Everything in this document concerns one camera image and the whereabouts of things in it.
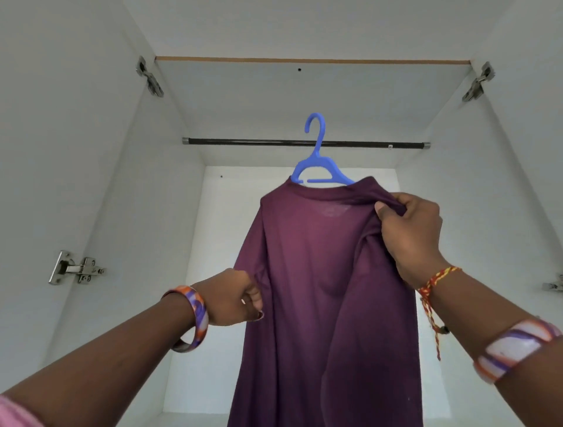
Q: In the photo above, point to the striped orange purple bangle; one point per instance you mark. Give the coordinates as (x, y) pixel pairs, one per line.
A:
(198, 312)

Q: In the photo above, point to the person's right hand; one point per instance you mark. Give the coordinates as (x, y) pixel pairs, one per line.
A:
(413, 237)

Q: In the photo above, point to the person's right forearm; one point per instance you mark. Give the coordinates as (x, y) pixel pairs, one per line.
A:
(501, 325)

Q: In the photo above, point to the purple tree-print t-shirt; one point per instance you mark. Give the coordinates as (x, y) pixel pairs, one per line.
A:
(325, 308)

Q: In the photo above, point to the striped white purple bangle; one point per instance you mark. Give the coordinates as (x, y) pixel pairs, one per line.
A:
(515, 347)

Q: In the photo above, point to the person's left hand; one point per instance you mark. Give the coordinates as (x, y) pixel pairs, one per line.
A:
(224, 295)

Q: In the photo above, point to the blue plastic hanger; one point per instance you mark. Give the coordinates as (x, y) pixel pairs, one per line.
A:
(318, 163)

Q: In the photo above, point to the person's left forearm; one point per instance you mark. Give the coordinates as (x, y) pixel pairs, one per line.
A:
(97, 369)

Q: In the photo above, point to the dark metal wardrobe rod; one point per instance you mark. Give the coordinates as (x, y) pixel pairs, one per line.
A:
(237, 142)

